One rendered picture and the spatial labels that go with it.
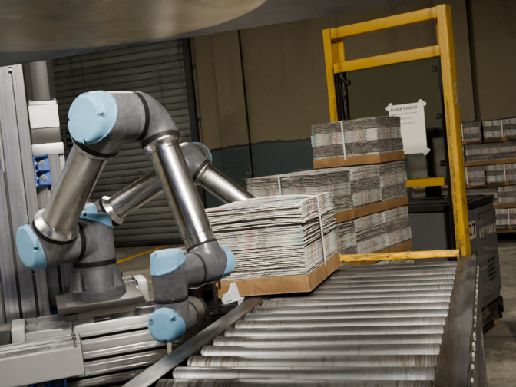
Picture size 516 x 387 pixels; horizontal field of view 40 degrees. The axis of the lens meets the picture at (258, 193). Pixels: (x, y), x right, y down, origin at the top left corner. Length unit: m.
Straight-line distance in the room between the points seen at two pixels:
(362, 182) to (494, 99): 6.20
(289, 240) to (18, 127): 0.85
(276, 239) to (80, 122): 0.55
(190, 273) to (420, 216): 2.72
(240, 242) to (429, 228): 2.44
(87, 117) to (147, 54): 8.87
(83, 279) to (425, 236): 2.58
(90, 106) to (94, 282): 0.54
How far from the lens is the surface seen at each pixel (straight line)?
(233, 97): 9.86
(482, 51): 9.42
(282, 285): 1.77
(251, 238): 1.79
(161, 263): 1.52
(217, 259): 1.61
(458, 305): 1.57
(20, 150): 2.12
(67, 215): 1.78
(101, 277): 1.94
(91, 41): 0.74
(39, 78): 2.20
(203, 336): 1.47
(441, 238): 4.11
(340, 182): 3.10
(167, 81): 10.29
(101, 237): 1.93
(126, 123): 1.62
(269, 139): 9.79
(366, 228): 3.31
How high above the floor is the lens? 1.15
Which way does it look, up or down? 3 degrees down
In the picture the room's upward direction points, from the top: 6 degrees counter-clockwise
